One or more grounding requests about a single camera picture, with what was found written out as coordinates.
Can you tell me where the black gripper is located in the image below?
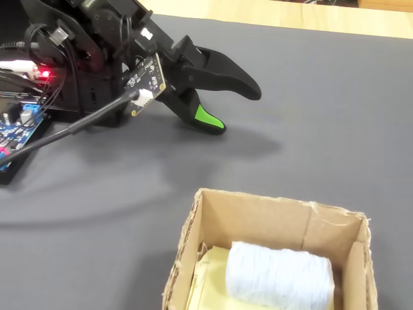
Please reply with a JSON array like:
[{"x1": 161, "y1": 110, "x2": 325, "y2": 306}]
[{"x1": 132, "y1": 9, "x2": 263, "y2": 136}]

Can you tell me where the pale blue yarn-wrapped block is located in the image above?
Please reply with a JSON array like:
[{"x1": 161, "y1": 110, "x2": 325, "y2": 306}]
[{"x1": 225, "y1": 240, "x2": 334, "y2": 309}]

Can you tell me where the brown cardboard box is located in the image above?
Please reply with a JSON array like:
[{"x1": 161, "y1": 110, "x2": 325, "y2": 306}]
[{"x1": 161, "y1": 188, "x2": 379, "y2": 310}]

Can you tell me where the grey table mat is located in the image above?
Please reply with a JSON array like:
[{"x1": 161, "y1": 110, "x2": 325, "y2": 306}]
[{"x1": 0, "y1": 12, "x2": 413, "y2": 310}]

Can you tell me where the small board with red light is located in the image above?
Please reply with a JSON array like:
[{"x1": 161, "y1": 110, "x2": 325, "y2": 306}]
[{"x1": 34, "y1": 66, "x2": 55, "y2": 82}]

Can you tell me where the yellow paper pad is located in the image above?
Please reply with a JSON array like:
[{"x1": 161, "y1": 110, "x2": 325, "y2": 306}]
[{"x1": 186, "y1": 244, "x2": 335, "y2": 310}]

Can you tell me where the white plug connector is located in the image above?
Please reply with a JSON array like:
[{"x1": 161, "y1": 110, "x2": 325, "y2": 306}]
[{"x1": 0, "y1": 59, "x2": 39, "y2": 74}]

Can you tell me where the blue circuit board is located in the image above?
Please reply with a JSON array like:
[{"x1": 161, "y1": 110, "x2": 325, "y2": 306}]
[
  {"x1": 0, "y1": 106, "x2": 55, "y2": 187},
  {"x1": 0, "y1": 102, "x2": 46, "y2": 169}
]

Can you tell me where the black camera circuit board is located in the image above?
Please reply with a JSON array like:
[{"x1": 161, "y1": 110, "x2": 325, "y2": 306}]
[{"x1": 125, "y1": 51, "x2": 168, "y2": 118}]

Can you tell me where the thick black sleeved cable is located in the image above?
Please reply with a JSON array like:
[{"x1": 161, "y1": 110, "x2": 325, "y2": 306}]
[{"x1": 0, "y1": 90, "x2": 140, "y2": 169}]

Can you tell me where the thin black wire bundle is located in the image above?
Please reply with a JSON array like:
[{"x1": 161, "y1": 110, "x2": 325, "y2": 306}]
[{"x1": 23, "y1": 17, "x2": 133, "y2": 112}]

